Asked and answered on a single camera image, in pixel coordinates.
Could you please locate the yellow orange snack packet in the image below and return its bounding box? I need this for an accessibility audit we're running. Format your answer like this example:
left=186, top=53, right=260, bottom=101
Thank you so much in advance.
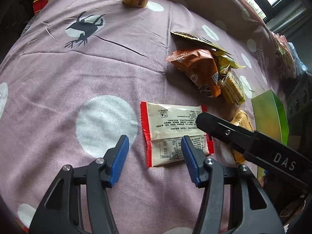
left=230, top=109, right=254, bottom=164

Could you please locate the cracker pack green label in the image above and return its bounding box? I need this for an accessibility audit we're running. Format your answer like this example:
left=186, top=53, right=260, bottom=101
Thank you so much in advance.
left=218, top=70, right=245, bottom=106

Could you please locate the red white snack packet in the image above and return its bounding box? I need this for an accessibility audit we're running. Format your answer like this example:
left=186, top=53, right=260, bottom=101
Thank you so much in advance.
left=140, top=101, right=215, bottom=168

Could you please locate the orange snack bag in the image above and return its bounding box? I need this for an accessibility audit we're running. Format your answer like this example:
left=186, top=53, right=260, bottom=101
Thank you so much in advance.
left=166, top=49, right=221, bottom=98

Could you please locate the green cardboard box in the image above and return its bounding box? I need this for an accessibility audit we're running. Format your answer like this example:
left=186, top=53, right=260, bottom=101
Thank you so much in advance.
left=251, top=89, right=290, bottom=179

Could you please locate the yellow green snack packet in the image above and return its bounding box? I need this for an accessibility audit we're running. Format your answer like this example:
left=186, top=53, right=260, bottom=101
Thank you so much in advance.
left=211, top=51, right=245, bottom=75

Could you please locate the crumpled clothes pile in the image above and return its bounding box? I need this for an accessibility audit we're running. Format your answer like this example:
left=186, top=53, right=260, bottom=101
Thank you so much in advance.
left=270, top=32, right=308, bottom=80

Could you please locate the dark yellow flat snack packet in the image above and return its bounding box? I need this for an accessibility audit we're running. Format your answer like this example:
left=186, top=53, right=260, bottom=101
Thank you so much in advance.
left=170, top=31, right=230, bottom=54

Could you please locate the pink polka dot deer cloth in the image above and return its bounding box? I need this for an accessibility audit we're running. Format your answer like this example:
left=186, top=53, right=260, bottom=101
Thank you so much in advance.
left=1, top=0, right=285, bottom=233

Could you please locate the red yellow package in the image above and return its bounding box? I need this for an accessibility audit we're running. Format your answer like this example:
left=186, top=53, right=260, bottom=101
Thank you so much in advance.
left=33, top=0, right=49, bottom=14

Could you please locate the black camera device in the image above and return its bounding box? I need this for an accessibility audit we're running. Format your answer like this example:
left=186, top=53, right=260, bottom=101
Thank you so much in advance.
left=287, top=72, right=311, bottom=120

